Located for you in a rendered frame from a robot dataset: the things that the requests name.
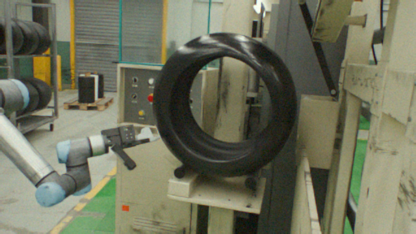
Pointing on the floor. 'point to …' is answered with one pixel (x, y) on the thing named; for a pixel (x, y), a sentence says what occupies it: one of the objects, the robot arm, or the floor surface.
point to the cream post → (231, 100)
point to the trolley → (7, 37)
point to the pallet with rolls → (90, 93)
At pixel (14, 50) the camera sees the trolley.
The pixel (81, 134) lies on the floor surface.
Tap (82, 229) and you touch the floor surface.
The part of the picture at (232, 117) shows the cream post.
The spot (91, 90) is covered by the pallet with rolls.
